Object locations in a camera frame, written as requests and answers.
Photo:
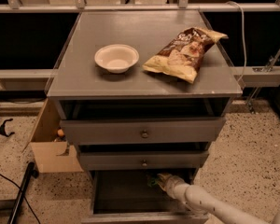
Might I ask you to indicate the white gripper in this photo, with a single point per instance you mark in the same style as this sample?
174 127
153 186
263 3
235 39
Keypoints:
174 184

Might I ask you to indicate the white paper bowl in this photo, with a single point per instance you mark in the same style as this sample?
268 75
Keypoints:
117 58

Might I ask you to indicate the green rice chip bag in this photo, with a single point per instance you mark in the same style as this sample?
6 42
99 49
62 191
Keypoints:
152 181

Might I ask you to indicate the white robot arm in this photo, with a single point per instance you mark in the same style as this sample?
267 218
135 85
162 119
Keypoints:
197 198

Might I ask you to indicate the grey middle drawer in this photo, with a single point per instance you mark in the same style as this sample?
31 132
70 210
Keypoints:
142 160

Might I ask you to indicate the grey drawer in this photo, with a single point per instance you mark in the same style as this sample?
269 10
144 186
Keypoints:
141 131
142 160
124 197

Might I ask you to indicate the grey bottom drawer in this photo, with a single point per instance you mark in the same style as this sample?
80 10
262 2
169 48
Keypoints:
124 197

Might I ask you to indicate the grey top drawer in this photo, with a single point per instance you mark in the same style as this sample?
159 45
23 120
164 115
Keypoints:
141 131

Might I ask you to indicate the grey drawer cabinet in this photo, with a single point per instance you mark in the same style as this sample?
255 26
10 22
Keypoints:
81 90

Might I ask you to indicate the brown yellow chip bag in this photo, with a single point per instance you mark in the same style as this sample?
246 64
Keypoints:
183 56

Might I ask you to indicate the orange ball in box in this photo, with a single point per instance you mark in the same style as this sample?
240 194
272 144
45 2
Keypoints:
60 133

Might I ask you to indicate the cardboard box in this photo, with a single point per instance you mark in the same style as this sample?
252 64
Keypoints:
51 154

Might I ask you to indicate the black floor pole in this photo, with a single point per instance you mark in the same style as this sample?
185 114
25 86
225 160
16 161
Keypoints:
30 171

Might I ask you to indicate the black clamp on floor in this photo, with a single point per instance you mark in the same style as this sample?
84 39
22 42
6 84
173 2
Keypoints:
3 129

